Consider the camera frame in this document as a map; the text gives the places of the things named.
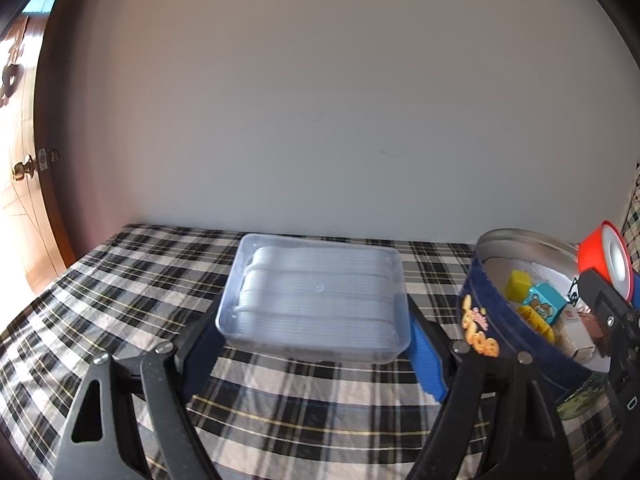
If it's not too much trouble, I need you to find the black white plaid tablecloth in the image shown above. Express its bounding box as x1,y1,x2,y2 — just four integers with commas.
0,223,640,480

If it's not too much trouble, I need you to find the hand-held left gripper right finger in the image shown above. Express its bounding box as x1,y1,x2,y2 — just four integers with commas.
405,294,576,480

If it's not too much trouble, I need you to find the clear plastic box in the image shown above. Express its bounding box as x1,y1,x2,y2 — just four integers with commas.
215,232,412,365

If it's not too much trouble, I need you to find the draped plaid cloth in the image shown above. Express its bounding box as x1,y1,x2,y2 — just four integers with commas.
620,160,640,241

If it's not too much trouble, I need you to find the brass door knob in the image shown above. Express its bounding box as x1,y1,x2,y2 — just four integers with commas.
11,155,41,182

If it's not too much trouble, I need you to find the dark door ornament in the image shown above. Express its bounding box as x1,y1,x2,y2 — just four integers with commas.
0,42,26,108

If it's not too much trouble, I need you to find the white moon print block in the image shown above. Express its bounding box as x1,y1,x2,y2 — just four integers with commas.
556,276,598,363

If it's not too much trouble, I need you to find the yellow toy piece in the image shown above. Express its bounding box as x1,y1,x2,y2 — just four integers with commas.
516,306,556,343

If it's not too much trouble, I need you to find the yellow cube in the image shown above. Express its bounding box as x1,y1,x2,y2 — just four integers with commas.
505,270,532,302

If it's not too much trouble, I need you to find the teal toy block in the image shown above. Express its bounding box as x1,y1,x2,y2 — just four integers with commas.
524,282,570,326

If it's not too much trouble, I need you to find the brown wooden door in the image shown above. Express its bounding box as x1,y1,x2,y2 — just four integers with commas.
0,0,81,296

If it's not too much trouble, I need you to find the round blue cookie tin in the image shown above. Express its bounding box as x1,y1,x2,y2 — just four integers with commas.
457,228,638,422

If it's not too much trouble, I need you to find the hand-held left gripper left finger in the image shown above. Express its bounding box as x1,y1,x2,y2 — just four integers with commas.
52,317,228,480

